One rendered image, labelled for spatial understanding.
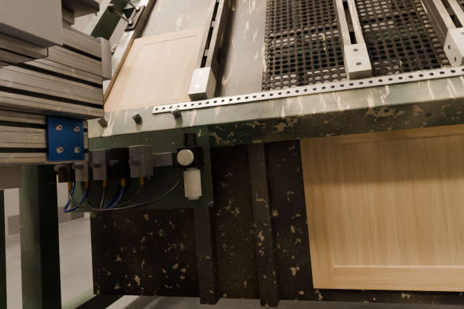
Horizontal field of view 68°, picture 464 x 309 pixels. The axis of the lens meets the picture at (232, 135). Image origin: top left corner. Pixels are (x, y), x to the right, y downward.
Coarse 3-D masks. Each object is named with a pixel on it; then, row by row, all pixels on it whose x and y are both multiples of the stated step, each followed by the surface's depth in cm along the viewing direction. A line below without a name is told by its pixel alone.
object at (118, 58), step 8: (144, 0) 173; (152, 0) 176; (144, 8) 167; (144, 16) 166; (128, 32) 155; (136, 32) 157; (128, 40) 151; (120, 48) 148; (128, 48) 149; (120, 56) 144; (112, 64) 141; (120, 64) 142; (112, 72) 137; (112, 80) 135; (104, 88) 131; (104, 96) 129
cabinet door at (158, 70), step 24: (144, 48) 147; (168, 48) 142; (192, 48) 137; (120, 72) 139; (144, 72) 135; (168, 72) 131; (192, 72) 126; (120, 96) 129; (144, 96) 125; (168, 96) 122
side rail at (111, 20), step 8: (104, 0) 184; (112, 0) 183; (120, 0) 191; (128, 0) 200; (104, 8) 177; (120, 8) 190; (104, 16) 175; (112, 16) 182; (88, 24) 170; (96, 24) 168; (104, 24) 174; (112, 24) 181; (88, 32) 164; (96, 32) 167; (104, 32) 174; (112, 32) 180
